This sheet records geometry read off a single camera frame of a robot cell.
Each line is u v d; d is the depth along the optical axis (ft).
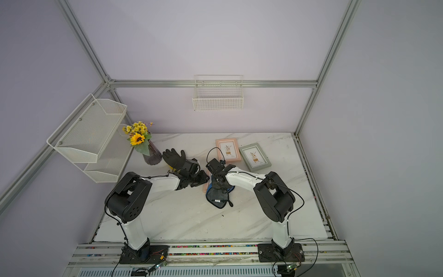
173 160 3.44
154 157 3.32
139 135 2.81
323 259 2.41
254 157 3.52
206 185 3.05
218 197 2.85
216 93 3.05
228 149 3.64
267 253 2.40
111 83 3.05
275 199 1.61
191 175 2.57
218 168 2.40
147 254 2.29
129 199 1.61
